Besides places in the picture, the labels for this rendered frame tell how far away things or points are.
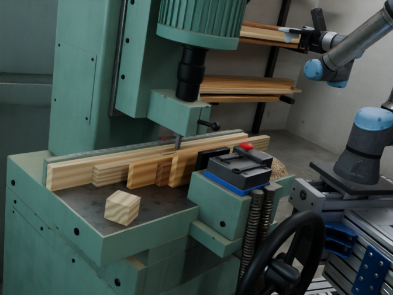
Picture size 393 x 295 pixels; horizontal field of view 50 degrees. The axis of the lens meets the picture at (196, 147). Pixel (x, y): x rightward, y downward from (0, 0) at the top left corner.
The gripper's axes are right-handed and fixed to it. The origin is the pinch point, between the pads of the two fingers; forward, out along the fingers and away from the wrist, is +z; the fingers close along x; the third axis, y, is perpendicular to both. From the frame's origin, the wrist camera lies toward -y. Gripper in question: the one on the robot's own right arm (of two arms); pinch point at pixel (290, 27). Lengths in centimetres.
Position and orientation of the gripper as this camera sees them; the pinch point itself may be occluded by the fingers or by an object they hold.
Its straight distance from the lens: 190.9
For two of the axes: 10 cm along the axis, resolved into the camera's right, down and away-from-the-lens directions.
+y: -0.7, 9.1, 4.1
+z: -5.8, -3.7, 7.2
